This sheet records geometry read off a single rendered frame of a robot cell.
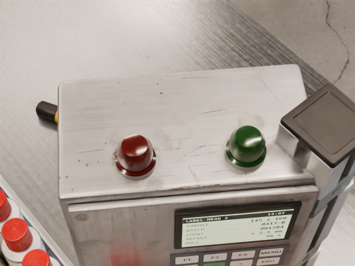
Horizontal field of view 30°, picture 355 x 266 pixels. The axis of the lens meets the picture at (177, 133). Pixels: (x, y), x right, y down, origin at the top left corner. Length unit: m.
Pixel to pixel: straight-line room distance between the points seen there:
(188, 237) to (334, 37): 2.09
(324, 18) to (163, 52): 1.33
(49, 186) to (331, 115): 0.80
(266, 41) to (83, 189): 0.96
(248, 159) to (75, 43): 0.96
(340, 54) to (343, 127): 2.04
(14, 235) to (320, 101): 0.51
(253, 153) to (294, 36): 2.08
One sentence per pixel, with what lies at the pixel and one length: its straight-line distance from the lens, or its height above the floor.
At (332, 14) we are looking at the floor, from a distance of 2.58.
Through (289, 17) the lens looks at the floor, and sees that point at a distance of 2.54.
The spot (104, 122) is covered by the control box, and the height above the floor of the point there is 1.47.
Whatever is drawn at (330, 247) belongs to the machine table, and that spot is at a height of 0.83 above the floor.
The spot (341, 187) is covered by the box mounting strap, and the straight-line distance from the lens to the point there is 0.46.
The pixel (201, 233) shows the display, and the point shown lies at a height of 1.43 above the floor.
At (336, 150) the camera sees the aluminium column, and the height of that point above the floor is 1.50.
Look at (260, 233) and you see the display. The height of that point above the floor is 1.42.
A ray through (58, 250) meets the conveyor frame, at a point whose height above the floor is 0.88.
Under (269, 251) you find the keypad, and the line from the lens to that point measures 0.50.
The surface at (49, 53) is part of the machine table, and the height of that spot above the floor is 0.83.
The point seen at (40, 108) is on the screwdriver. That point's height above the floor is 0.86.
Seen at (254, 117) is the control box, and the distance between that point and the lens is 0.44.
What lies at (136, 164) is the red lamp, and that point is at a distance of 0.40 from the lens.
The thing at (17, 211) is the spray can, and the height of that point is 1.04.
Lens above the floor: 1.84
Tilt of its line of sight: 57 degrees down
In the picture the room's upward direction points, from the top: 1 degrees clockwise
